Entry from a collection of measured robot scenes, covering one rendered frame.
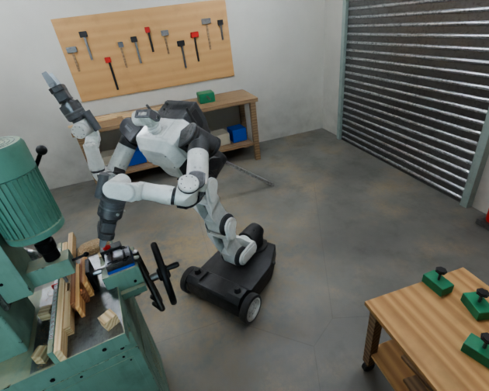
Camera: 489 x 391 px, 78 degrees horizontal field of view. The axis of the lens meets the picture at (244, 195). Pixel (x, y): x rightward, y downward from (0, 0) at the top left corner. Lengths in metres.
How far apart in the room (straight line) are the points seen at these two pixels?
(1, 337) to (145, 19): 3.64
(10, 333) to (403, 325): 1.50
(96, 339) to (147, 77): 3.58
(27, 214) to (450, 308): 1.69
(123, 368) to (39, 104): 3.67
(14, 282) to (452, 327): 1.68
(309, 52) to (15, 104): 3.87
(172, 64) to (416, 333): 3.83
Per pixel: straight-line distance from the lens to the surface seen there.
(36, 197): 1.13
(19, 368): 1.41
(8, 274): 1.26
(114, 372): 1.43
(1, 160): 1.07
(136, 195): 1.14
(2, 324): 1.35
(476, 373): 1.53
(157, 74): 4.32
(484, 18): 3.18
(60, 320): 1.24
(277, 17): 4.68
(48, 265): 1.29
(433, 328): 1.60
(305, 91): 4.97
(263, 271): 2.22
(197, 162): 1.20
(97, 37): 4.32
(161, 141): 1.40
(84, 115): 1.58
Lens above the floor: 1.74
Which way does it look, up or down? 31 degrees down
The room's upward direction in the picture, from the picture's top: 8 degrees counter-clockwise
